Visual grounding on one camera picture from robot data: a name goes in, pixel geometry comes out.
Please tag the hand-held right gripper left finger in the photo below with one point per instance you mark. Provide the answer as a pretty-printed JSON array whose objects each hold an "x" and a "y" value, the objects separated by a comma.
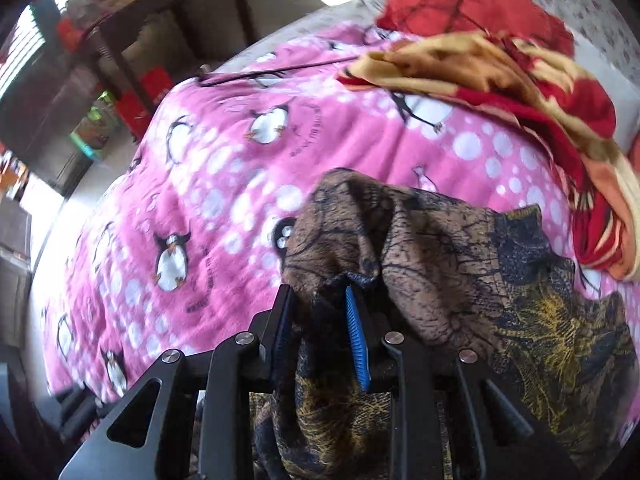
[{"x": 283, "y": 330}]

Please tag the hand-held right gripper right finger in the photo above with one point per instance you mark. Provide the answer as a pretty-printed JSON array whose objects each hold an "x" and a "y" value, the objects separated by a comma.
[{"x": 357, "y": 342}]

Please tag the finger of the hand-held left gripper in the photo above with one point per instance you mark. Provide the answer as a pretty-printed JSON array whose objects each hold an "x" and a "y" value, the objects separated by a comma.
[{"x": 80, "y": 412}]

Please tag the brown patterned garment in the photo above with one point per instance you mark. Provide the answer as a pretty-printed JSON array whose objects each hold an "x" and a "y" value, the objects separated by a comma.
[{"x": 450, "y": 260}]

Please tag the pink penguin blanket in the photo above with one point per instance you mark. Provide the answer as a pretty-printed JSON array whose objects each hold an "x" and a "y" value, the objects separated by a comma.
[{"x": 225, "y": 160}]

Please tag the green plastic item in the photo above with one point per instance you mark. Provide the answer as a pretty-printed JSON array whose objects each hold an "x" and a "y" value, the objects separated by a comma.
[{"x": 92, "y": 130}]

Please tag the red box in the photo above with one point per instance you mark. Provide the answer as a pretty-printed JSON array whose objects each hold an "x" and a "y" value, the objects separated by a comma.
[{"x": 152, "y": 85}]

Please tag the red yellow floral blanket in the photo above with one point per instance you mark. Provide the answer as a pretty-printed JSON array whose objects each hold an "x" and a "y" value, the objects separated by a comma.
[{"x": 500, "y": 65}]

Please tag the dark wooden table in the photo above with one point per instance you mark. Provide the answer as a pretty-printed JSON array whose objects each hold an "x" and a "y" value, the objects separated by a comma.
[{"x": 165, "y": 5}]

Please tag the red cushion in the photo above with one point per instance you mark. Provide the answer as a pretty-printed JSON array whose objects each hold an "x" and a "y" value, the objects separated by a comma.
[{"x": 450, "y": 0}]

